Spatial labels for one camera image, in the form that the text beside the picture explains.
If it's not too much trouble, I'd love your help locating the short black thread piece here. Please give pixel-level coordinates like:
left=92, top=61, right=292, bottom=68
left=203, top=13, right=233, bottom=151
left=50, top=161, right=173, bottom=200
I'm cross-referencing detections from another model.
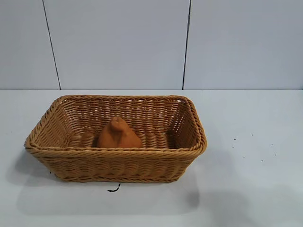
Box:
left=107, top=183, right=122, bottom=193

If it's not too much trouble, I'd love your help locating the brown woven wicker basket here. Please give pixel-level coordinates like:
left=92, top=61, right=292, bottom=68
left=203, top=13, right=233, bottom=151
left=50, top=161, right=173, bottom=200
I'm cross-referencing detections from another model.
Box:
left=23, top=94, right=208, bottom=184

